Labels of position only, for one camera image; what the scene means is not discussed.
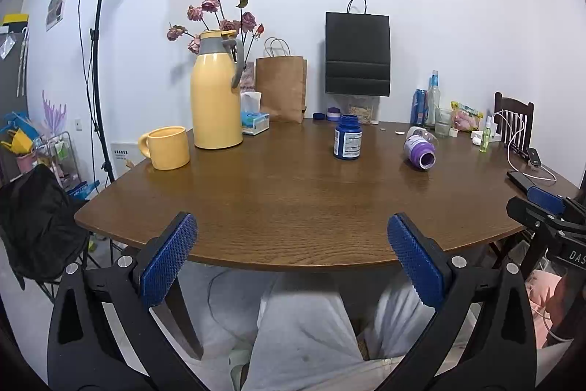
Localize brown paper bag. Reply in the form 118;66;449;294
255;37;308;124

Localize dark wooden chair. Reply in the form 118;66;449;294
493;91;535;154

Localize blue tissue box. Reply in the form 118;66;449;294
240;91;271;136

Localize colourful snack packet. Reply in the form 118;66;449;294
450;100;485;132

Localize white printed box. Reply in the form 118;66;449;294
111;142;148;180

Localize pink flower vase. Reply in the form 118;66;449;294
240;61;256;93

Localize blue pill bottle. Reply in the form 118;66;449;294
333;114;364;162

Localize clear glass bottle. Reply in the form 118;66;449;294
426;70;441;130

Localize person's grey trousers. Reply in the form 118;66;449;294
176;263;468;391

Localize clear snack jar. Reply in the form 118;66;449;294
347;95;381;125

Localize wall picture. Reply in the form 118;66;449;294
45;0;69;32

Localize yellow thermos jug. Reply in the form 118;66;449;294
190;30;245;151

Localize black paper bag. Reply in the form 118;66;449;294
324;0;392;97

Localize black phone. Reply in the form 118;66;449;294
505;170;535;193

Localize pink cloth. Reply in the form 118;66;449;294
524;271;565;348

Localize dried pink rose bouquet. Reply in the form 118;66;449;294
167;0;266;66

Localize purple-lidded bottle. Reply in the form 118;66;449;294
403;126;438;172

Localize purple coral decoration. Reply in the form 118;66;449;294
41;91;68;136

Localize person's right forearm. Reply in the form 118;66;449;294
547;269;586;343

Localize blue and yellow toy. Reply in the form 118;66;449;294
0;111;38;156

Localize white charging cable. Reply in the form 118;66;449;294
491;109;558;184

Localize metal wire rack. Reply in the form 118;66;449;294
33;132;84;191

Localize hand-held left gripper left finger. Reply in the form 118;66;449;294
47;211;209;391

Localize chair with black jacket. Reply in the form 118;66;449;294
0;164;90;292

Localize yellow ceramic mug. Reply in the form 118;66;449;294
138;126;191;171

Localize blue drink can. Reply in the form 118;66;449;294
411;88;429;127

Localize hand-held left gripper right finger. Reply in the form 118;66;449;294
380;212;538;391

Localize clear glass tumbler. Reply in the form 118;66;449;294
434;107;455;138

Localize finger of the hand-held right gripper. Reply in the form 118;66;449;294
526;186;567;215
506;196;573;279

